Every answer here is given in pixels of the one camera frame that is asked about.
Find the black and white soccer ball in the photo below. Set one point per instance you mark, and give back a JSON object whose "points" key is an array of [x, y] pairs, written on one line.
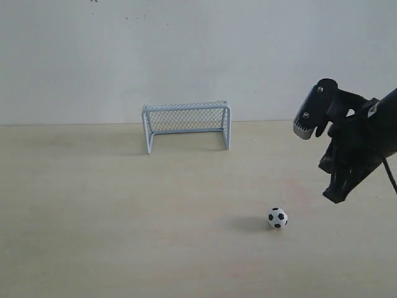
{"points": [[277, 218]]}

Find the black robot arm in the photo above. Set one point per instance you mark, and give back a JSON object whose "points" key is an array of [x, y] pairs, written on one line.
{"points": [[362, 133]]}

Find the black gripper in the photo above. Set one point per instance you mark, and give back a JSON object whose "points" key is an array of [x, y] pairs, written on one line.
{"points": [[357, 142]]}

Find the small white soccer goal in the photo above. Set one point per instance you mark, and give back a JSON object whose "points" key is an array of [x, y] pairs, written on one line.
{"points": [[197, 117]]}

